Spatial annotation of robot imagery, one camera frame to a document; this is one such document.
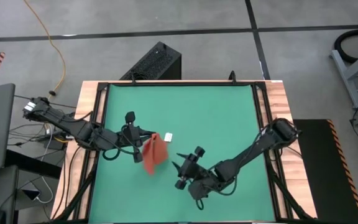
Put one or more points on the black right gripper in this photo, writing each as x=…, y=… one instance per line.
x=191, y=168

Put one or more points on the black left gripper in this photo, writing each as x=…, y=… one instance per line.
x=131, y=135

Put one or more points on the orange cloth napkin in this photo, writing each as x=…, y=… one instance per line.
x=155, y=152

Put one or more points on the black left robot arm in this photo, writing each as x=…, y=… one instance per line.
x=73, y=127

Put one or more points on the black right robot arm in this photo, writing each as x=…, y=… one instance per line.
x=247, y=152

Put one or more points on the small white rectangular block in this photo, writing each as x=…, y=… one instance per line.
x=168, y=137

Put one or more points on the green table mat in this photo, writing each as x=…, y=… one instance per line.
x=197, y=109

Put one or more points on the black computer tower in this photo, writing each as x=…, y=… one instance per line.
x=154, y=62

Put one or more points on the large black hazard-striped floor mat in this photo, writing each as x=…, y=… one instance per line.
x=328, y=186

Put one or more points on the grey metal stand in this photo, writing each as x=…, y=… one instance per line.
x=350, y=77

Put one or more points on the black metal table frame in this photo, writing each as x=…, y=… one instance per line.
x=102, y=93

